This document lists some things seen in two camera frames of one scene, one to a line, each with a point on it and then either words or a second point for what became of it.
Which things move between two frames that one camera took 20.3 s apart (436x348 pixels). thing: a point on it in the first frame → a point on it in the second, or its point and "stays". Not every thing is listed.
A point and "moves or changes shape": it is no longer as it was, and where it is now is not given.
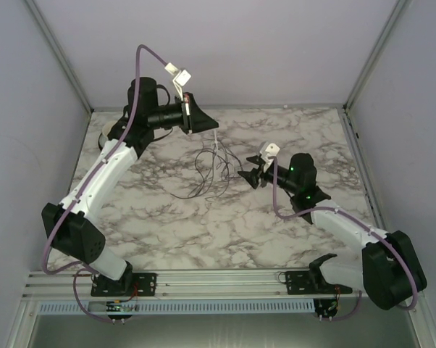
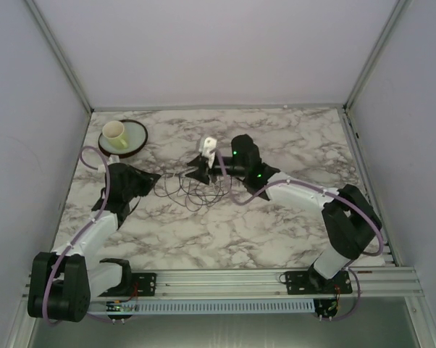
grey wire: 229,164 moves or changes shape
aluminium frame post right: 395,17 stays
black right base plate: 310,283 stays
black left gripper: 198,120 → 148,180
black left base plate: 131,284 stays
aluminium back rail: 242,107 stays
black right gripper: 252,176 → 203,172
